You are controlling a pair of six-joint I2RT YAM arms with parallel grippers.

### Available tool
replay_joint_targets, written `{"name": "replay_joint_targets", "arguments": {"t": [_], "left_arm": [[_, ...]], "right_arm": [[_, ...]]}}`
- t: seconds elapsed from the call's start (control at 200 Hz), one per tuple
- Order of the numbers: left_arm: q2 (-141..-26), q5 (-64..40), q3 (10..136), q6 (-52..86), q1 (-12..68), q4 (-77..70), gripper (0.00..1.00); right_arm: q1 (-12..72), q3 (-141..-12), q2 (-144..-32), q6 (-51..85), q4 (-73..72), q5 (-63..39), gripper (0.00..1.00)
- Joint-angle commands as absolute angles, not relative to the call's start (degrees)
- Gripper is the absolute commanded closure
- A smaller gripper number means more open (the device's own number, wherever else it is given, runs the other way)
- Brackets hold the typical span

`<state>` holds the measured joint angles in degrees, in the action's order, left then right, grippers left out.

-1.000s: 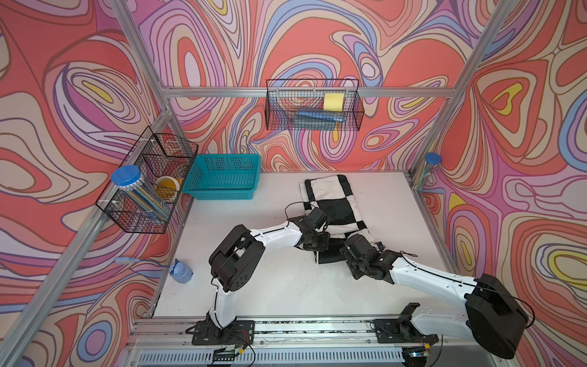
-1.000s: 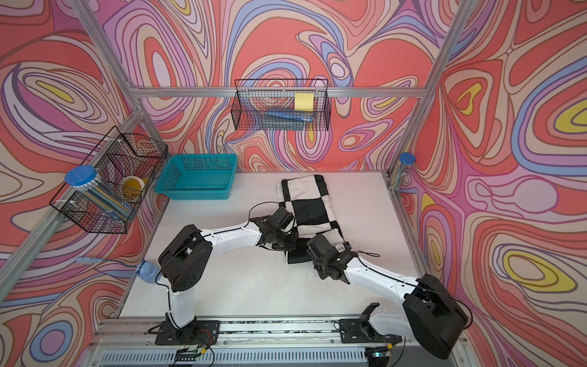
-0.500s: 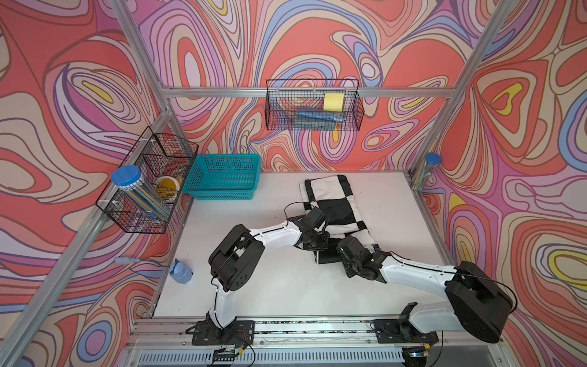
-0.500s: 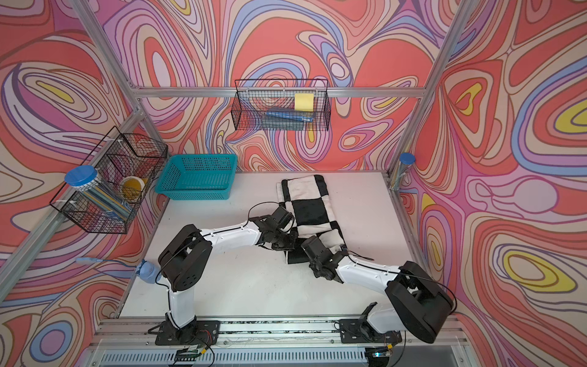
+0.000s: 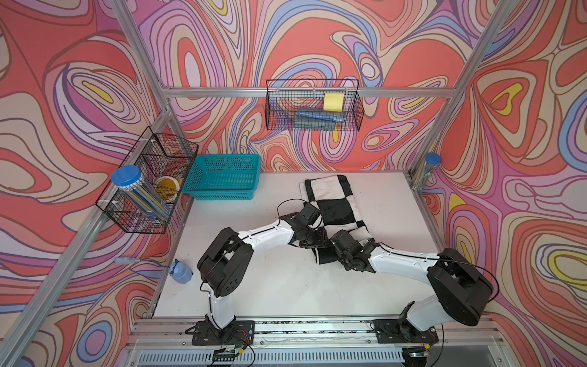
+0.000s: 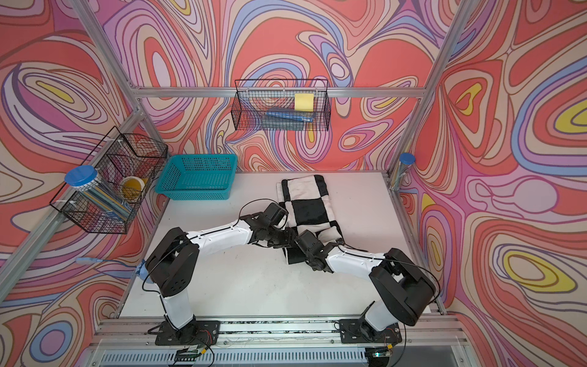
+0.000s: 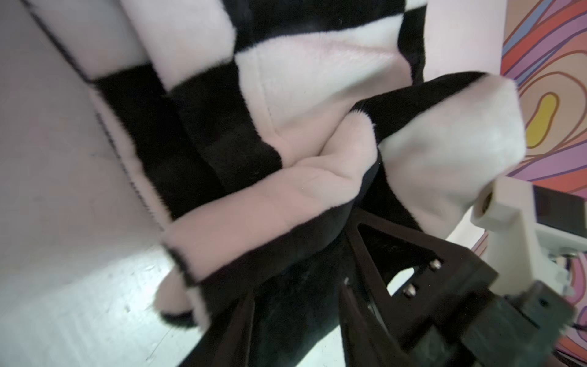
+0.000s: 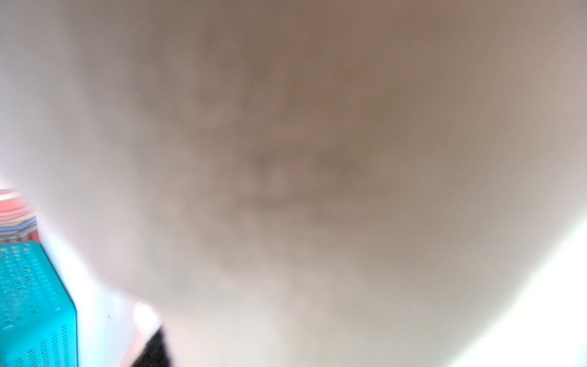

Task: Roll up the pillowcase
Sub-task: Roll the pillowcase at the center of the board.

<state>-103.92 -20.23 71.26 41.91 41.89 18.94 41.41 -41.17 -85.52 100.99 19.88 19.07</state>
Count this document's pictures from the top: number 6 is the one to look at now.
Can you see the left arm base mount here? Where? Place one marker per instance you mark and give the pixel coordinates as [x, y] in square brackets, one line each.
[195, 333]

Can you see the black white checkered pillowcase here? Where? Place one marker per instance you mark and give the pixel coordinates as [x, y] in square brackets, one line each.
[309, 207]

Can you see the black wire basket left wall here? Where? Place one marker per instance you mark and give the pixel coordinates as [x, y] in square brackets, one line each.
[117, 156]

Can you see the blue marker pen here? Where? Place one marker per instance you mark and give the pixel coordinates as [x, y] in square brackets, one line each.
[290, 115]

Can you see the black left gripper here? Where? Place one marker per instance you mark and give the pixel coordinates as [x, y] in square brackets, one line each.
[289, 238]

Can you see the yellow sticky note pad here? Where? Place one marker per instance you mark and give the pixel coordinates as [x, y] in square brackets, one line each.
[304, 102]

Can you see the black wire basket wall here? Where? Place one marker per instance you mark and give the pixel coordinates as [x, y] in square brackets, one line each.
[117, 156]
[254, 97]

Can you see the blue lidded jar of straws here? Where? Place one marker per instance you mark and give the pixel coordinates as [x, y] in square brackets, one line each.
[87, 181]

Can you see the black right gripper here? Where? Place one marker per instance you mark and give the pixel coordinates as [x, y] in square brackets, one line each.
[313, 267]

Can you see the black wire basket back wall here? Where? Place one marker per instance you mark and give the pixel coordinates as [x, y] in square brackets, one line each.
[254, 97]

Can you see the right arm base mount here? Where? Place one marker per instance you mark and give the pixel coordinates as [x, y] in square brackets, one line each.
[374, 325]

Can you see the yellow tape roll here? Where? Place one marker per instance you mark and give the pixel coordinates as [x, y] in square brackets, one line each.
[131, 188]

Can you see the clear tube of pencils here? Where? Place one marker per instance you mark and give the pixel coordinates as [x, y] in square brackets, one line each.
[406, 160]

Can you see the aluminium front rail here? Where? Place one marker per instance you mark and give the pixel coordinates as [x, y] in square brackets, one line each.
[436, 340]

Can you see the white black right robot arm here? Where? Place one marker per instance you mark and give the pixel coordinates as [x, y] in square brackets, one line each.
[403, 288]

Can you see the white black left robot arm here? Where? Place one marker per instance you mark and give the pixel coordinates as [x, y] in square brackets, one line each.
[171, 265]

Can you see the teal plastic basket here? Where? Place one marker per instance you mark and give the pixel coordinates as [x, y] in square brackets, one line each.
[198, 177]

